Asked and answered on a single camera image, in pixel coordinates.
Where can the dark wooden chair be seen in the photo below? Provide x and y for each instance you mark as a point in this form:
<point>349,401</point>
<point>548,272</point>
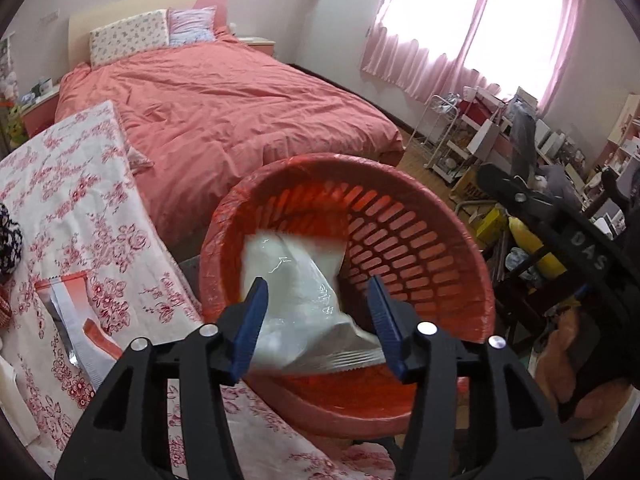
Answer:
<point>520,305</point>

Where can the pink blue striped pillow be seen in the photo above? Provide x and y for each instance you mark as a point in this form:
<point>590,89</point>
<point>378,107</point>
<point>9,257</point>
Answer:
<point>190,27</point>

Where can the bed with pink duvet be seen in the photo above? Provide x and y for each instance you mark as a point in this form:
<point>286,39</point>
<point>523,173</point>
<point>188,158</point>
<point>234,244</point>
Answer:
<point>225,110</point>

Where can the pink sheer curtain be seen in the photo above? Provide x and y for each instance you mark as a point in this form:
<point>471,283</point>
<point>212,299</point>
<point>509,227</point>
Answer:
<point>415,55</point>

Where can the beige pink bed headboard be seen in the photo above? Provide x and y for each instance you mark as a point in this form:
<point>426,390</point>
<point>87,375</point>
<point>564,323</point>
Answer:
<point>100,15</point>

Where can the brown cardboard box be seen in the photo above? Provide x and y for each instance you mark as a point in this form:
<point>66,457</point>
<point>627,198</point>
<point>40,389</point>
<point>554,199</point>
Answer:
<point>465,185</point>

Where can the yellow box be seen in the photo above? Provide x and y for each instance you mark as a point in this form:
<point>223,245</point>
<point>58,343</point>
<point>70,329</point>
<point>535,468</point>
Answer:
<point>490,222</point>

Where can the pile of plush toys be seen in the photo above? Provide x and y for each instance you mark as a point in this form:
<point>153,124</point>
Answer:
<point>12,120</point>

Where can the red white plastic packet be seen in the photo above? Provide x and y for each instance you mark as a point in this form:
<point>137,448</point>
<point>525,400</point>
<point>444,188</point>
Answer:
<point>67,290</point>

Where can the white metal tube frame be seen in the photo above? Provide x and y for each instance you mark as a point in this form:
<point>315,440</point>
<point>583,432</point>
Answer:
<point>475,203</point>

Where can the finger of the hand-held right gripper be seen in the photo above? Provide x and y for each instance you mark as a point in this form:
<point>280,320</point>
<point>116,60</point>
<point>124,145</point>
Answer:
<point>505,182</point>

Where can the red floral tablecloth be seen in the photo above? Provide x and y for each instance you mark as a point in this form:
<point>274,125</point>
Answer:
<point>75,200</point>

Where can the cups on nightstand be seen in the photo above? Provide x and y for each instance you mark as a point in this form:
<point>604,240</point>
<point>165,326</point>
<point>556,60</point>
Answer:
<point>41,87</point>

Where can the reddish woven object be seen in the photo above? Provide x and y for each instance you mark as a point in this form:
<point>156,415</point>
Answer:
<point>4,307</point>

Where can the dark patterned knit cloth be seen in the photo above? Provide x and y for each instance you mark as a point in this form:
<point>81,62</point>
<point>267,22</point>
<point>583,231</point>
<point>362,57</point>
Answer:
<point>9,245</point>

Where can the silver red foil packet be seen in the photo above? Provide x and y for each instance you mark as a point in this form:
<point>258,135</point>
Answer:
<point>92,350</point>

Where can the white shelf cart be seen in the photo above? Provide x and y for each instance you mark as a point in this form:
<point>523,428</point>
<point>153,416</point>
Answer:
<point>480,125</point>

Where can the beige wooden bed frame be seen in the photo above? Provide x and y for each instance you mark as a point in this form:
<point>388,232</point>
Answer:
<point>392,156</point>

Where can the pink white nightstand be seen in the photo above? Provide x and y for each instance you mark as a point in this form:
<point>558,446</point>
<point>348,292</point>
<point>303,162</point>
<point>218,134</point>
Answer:
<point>40,112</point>
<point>262,47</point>

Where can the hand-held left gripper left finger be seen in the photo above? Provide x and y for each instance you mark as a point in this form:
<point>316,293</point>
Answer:
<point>250,332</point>

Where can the red plastic waste basket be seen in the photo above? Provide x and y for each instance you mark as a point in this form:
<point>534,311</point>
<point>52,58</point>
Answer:
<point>405,240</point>

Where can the yellow bag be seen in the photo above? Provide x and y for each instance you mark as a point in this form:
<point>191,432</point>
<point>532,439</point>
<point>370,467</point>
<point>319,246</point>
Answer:
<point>530,245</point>

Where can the white floral pillow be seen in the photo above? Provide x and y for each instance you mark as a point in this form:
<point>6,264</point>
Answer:
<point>127,37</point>

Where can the white plastic bag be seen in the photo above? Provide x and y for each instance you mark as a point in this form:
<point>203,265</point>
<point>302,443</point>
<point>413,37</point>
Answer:
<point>300,300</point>

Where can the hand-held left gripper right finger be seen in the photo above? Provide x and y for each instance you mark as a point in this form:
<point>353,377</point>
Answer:
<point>386,332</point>

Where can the person's right hand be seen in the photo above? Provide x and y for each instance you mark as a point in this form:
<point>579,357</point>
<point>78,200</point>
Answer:
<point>562,355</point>

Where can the cluttered shelf unit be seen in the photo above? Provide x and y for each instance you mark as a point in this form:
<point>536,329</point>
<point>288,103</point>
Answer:
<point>620,150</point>

